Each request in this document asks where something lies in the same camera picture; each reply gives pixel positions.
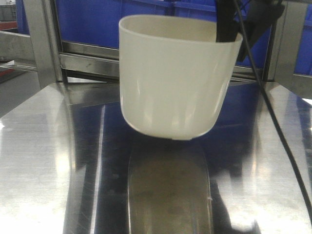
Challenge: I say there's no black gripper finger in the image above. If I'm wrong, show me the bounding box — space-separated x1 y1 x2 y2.
238 0 285 48
215 0 239 42

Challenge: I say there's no white plastic bin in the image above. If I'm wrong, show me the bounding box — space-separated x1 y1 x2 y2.
119 15 243 140

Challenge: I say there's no blue plastic crate right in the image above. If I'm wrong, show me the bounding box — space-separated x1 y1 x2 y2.
173 0 271 68

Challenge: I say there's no blue plastic crate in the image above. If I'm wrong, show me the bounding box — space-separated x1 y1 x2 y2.
54 0 174 55
173 0 271 68

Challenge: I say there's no blue plastic crate left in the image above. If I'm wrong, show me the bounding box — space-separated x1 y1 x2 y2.
54 0 174 55

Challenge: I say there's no stainless steel shelf frame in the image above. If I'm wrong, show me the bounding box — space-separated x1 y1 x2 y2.
0 0 312 100

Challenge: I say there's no black cable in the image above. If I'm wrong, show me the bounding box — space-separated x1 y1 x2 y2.
233 0 312 210

